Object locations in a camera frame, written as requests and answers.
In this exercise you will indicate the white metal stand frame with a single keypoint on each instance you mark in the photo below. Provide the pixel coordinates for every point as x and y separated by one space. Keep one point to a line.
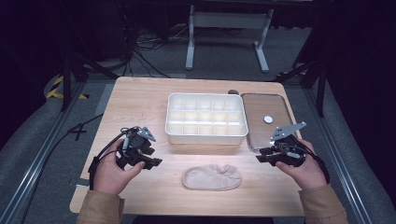
229 20

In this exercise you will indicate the white compartment storage box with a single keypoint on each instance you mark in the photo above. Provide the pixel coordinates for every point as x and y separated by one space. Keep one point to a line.
206 118

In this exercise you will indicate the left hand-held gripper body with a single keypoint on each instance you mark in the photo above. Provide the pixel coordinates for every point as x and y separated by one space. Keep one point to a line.
134 146

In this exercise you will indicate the aluminium floor rail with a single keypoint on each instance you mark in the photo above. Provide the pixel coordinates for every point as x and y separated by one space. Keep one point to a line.
339 155
34 169

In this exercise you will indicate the grey floor tape strip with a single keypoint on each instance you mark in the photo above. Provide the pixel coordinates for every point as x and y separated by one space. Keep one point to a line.
105 99

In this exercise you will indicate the black tripod stand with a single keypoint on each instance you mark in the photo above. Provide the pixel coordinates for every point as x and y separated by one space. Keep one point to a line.
320 90
66 84

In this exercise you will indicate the clear lid with white knob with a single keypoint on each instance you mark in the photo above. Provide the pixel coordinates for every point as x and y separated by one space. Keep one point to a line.
258 105

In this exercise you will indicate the small dark round object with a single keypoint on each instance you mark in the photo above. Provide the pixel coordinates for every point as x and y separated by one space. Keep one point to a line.
233 92

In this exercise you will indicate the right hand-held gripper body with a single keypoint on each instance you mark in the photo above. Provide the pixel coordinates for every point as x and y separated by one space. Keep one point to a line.
288 151

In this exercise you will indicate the person's left hand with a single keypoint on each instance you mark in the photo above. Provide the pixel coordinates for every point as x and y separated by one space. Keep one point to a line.
109 174

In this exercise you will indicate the small grey tape piece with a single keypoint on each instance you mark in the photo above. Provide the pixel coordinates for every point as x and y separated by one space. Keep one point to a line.
81 183

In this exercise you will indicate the yellow black hazard tape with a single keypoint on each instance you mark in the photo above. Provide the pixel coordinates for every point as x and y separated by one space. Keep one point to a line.
53 92

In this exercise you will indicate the beige sock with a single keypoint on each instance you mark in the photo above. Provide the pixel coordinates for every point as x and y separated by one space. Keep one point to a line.
211 178

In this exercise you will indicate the person's right hand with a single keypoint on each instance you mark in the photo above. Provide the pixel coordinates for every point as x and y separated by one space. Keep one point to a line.
308 175

